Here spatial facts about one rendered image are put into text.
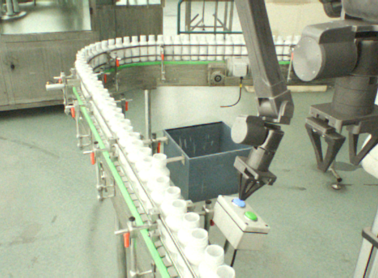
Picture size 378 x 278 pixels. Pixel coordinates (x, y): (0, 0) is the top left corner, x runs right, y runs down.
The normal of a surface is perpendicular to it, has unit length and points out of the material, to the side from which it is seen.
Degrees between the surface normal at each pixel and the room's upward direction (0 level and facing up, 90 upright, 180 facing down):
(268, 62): 74
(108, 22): 90
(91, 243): 0
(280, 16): 90
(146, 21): 90
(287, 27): 90
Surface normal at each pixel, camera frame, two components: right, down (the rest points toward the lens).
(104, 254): 0.02, -0.89
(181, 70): 0.07, 0.45
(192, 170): 0.37, 0.43
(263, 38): 0.47, 0.14
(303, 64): -0.92, 0.15
